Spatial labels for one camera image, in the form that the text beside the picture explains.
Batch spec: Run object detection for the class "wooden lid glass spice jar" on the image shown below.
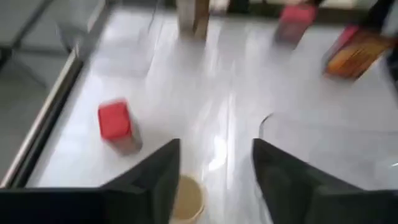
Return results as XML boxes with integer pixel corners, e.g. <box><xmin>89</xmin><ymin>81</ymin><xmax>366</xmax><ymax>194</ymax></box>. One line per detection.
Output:
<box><xmin>169</xmin><ymin>174</ymin><xmax>208</xmax><ymax>224</ymax></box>

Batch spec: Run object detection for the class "wooden table with black frame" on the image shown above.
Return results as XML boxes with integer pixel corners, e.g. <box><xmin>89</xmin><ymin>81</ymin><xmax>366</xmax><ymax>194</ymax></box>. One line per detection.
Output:
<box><xmin>0</xmin><ymin>0</ymin><xmax>398</xmax><ymax>189</ymax></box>

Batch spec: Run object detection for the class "taco mix seasoning packet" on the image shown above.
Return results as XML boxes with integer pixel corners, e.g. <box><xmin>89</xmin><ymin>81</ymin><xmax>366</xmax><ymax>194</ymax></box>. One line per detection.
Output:
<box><xmin>176</xmin><ymin>0</ymin><xmax>211</xmax><ymax>40</ymax></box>
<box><xmin>322</xmin><ymin>29</ymin><xmax>394</xmax><ymax>80</ymax></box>

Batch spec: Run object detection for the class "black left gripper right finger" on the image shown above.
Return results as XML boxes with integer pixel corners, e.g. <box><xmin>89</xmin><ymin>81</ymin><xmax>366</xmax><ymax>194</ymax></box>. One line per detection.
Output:
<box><xmin>252</xmin><ymin>138</ymin><xmax>398</xmax><ymax>224</ymax></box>

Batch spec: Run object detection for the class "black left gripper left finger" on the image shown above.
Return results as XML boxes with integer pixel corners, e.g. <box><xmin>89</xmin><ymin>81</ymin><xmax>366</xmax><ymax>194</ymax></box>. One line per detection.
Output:
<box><xmin>0</xmin><ymin>138</ymin><xmax>181</xmax><ymax>224</ymax></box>

